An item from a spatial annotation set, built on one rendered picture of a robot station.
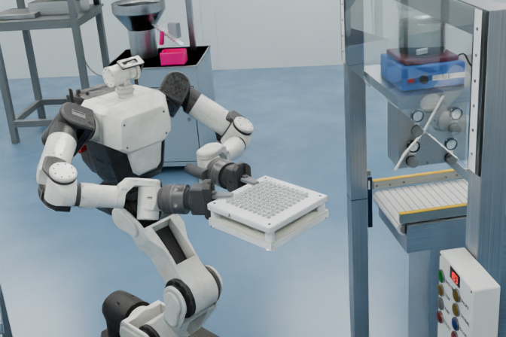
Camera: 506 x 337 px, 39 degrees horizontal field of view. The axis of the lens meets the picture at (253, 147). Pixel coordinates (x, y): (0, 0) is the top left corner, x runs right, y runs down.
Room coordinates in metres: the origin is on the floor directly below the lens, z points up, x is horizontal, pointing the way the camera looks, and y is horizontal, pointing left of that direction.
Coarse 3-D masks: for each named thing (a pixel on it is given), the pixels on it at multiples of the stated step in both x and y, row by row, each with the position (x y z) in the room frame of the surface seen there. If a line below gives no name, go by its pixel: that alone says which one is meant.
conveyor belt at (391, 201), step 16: (384, 192) 2.27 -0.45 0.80; (400, 192) 2.26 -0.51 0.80; (416, 192) 2.25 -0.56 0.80; (432, 192) 2.24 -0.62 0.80; (448, 192) 2.23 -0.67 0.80; (464, 192) 2.22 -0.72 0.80; (384, 208) 2.17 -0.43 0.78; (400, 208) 2.13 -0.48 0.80; (416, 208) 2.12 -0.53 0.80; (400, 224) 2.04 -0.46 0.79
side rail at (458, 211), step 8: (448, 208) 2.04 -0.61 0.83; (456, 208) 2.04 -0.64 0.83; (464, 208) 2.05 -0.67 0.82; (400, 216) 2.02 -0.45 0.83; (408, 216) 2.02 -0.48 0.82; (416, 216) 2.03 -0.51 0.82; (424, 216) 2.03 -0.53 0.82; (432, 216) 2.03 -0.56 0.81; (440, 216) 2.04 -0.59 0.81; (448, 216) 2.04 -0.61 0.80
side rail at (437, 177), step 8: (416, 176) 2.31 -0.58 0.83; (424, 176) 2.31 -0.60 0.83; (432, 176) 2.32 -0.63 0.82; (440, 176) 2.32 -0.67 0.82; (448, 176) 2.32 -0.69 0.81; (456, 176) 2.33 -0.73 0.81; (376, 184) 2.29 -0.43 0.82; (384, 184) 2.29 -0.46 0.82; (392, 184) 2.30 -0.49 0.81; (400, 184) 2.30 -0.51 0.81; (408, 184) 2.30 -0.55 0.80
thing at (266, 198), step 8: (264, 184) 1.91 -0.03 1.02; (272, 184) 1.90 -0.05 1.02; (248, 192) 1.87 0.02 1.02; (256, 192) 1.86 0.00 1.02; (264, 192) 1.86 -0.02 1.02; (272, 192) 1.86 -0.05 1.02; (280, 192) 1.86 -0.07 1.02; (288, 192) 1.84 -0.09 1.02; (240, 200) 1.82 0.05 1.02; (248, 200) 1.81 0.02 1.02; (256, 200) 1.81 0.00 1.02; (264, 200) 1.80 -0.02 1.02; (272, 200) 1.81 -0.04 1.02; (280, 200) 1.79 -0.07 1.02; (288, 200) 1.79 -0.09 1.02; (264, 208) 1.76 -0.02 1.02; (272, 208) 1.75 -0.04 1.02
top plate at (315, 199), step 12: (276, 180) 1.95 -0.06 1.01; (312, 192) 1.85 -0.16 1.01; (216, 204) 1.82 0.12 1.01; (228, 204) 1.81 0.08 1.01; (300, 204) 1.78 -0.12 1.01; (312, 204) 1.78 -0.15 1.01; (240, 216) 1.73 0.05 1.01; (252, 216) 1.73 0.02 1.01; (276, 216) 1.72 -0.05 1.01; (288, 216) 1.71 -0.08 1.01; (300, 216) 1.74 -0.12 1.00; (264, 228) 1.67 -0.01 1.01; (276, 228) 1.67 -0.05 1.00
